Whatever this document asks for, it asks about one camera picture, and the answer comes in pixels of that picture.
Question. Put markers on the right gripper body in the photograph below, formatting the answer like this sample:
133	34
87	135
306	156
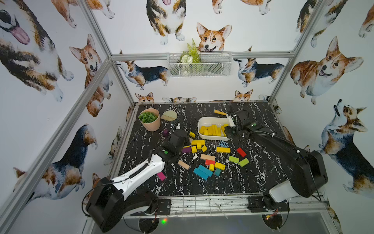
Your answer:
233	131

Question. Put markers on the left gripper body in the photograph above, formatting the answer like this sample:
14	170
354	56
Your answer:
177	134

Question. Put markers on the long yellow block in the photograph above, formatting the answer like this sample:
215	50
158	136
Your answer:
223	150

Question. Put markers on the white plastic bin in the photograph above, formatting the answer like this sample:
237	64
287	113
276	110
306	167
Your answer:
210	128

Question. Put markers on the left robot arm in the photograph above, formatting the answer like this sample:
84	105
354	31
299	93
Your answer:
114	200

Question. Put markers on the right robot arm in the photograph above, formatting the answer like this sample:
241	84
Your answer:
308	168

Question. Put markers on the natural wood block lower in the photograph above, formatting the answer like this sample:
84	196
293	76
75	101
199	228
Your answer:
183	165

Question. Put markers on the natural wood block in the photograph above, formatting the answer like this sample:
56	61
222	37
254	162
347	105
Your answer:
207	157
183	165

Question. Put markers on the blue grid block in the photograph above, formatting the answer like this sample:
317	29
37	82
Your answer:
223	144

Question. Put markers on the natural wood block upper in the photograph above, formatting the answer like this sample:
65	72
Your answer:
207	157

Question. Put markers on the yellow toy shovel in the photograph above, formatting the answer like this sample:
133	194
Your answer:
220	112

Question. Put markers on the green block left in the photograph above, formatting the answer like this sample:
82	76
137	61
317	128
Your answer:
233	159

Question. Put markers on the green block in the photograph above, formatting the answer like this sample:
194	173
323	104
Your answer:
233	159
244	162

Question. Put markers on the green block right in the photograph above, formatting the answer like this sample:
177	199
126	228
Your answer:
244	162

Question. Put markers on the red block in pile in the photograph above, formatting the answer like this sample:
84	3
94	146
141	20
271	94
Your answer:
209	162

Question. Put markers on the terracotta pot with plant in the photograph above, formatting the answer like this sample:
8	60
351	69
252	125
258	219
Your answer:
150	119

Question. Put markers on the teal long block front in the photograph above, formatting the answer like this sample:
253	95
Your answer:
201	173

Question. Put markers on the teal long block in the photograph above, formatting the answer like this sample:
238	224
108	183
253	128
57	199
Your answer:
201	173
205	170

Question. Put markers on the magenta block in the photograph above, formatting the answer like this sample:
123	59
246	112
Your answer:
161	176

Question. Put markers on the teal long block rear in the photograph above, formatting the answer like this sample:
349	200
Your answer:
205	170

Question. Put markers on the small teal block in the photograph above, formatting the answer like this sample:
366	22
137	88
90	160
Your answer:
217	172

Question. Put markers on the artificial fern and flower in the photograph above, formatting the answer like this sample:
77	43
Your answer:
190	60

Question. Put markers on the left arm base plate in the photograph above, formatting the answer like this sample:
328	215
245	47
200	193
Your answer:
163	207

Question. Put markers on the white wire wall basket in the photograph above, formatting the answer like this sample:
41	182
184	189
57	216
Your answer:
213	64

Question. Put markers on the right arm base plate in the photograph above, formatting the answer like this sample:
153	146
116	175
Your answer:
262	204

